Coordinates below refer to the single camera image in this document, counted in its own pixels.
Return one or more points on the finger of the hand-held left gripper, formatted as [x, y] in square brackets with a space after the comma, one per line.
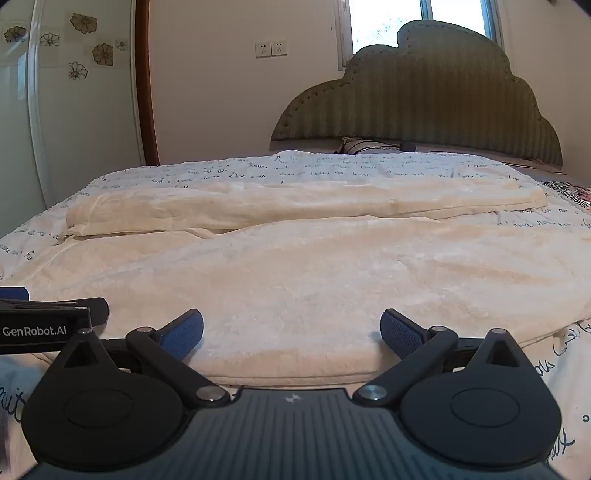
[14, 293]
[69, 308]

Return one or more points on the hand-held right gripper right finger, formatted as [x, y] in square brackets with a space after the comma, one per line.
[398, 333]

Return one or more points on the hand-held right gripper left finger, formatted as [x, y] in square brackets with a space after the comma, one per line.
[184, 333]

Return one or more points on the white script printed blanket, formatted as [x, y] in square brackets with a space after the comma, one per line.
[323, 166]

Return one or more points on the flower print glass wardrobe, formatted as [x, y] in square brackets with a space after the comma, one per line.
[69, 115]

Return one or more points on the small black device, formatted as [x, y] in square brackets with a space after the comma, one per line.
[408, 146]

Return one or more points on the striped pillow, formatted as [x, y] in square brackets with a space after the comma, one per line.
[369, 145]

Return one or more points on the bed with grey sheet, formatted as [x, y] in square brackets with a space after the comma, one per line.
[531, 165]

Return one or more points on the floral patterned cloth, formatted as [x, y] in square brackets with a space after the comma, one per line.
[575, 196]

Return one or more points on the green striped headboard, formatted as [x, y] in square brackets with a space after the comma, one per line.
[415, 92]

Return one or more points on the window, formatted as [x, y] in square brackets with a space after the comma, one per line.
[388, 23]

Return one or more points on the white wall socket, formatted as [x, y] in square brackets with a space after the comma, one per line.
[279, 48]
[263, 49]

